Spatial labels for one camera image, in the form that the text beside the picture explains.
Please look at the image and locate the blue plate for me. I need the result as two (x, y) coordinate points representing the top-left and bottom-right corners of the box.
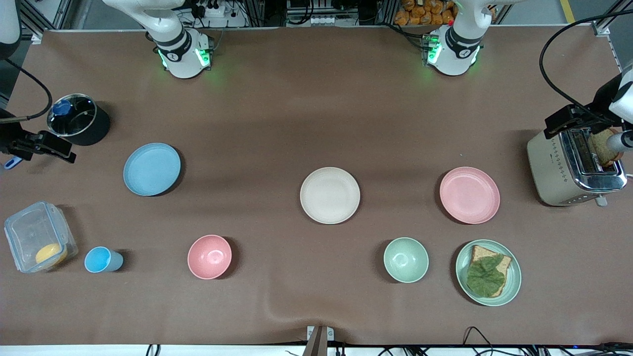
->
(123, 143), (181, 197)

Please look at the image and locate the pink plate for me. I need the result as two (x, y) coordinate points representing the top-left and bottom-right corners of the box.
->
(440, 167), (500, 225)

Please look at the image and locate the brown bread slice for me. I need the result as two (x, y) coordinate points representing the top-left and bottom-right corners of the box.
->
(588, 129), (625, 167)
(467, 245), (512, 297)

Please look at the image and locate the beige chrome toaster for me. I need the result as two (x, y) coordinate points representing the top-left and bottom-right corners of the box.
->
(527, 126), (629, 207)

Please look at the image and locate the black steel pot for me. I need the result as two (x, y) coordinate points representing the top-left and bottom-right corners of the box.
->
(47, 93), (111, 146)

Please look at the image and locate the clear plastic food container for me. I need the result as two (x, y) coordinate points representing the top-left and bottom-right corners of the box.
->
(4, 201), (79, 273)

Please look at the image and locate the yellow round food piece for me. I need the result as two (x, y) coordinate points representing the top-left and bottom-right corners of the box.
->
(36, 243), (68, 266)

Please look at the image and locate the blue cup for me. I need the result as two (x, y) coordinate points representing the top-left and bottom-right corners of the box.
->
(84, 246), (124, 273)

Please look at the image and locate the green plate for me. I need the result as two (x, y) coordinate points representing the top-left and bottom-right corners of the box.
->
(455, 239), (522, 307)

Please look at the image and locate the green lettuce leaf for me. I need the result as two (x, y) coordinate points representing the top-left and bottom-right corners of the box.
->
(466, 255), (506, 298)

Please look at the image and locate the bag of orange buns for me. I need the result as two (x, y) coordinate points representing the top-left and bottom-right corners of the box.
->
(395, 0), (456, 26)

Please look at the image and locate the pink bowl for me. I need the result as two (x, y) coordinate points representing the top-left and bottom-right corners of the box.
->
(187, 234), (232, 280)

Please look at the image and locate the green bowl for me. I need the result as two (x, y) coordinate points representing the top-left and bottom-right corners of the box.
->
(384, 237), (429, 283)

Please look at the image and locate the white power strip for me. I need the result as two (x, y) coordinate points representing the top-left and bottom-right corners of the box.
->
(194, 0), (227, 18)

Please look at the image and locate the beige plate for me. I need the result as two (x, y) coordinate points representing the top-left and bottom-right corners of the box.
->
(300, 167), (361, 225)

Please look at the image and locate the brown table cover sheet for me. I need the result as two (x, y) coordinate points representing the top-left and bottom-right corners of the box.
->
(0, 26), (633, 347)

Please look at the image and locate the aluminium frame profile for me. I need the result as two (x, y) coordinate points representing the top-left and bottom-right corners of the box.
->
(20, 0), (72, 43)
(592, 0), (633, 38)

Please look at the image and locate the metal table edge bracket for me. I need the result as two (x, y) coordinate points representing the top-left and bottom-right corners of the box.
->
(306, 325), (335, 356)

